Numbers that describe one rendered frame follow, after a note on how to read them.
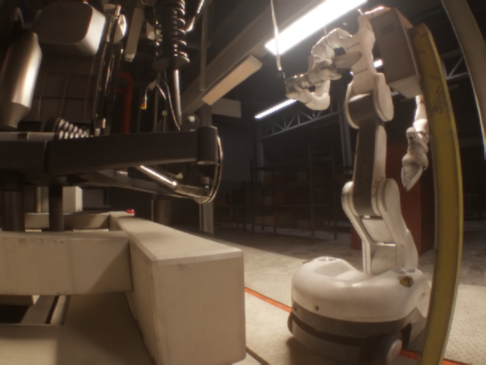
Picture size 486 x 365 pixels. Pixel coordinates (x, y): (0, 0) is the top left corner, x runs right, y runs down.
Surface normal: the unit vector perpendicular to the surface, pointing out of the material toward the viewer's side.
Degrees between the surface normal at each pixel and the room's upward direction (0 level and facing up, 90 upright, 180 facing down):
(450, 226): 90
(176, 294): 90
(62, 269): 90
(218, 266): 90
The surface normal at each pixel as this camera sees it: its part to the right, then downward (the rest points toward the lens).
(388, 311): -0.25, -0.04
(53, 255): 0.52, -0.07
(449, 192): -0.85, -0.01
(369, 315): -0.45, -0.04
